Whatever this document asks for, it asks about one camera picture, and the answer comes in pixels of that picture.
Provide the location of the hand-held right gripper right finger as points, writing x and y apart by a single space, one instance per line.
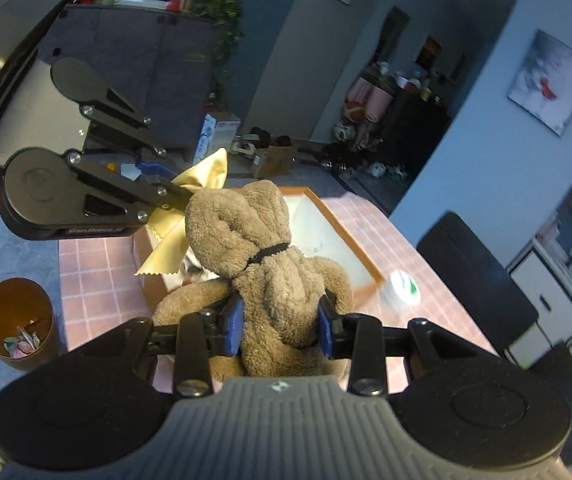
325 331

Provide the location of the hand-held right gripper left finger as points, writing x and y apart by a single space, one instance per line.
231 327

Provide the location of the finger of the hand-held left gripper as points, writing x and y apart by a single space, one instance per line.
121 122
116 185

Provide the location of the brown towel teddy bear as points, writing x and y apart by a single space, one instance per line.
266 280

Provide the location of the yellow satin cloth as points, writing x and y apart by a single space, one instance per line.
166 255

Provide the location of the orange storage box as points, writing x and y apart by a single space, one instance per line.
316 232

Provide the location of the grey cabinet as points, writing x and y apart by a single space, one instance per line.
141 60

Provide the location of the white round lidded container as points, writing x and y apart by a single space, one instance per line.
402 290

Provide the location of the white carton box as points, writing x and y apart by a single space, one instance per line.
214 135

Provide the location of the red mug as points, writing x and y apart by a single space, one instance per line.
175 4

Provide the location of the brown cardboard box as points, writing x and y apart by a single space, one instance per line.
273 161

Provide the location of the trailing green plant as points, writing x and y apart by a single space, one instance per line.
226 5

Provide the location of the brown waste bin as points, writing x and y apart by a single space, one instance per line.
13 317

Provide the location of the dark sideboard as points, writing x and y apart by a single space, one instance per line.
416 130

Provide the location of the white cabinet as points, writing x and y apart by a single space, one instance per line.
556 285

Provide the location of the large wall picture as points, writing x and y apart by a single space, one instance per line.
548 80

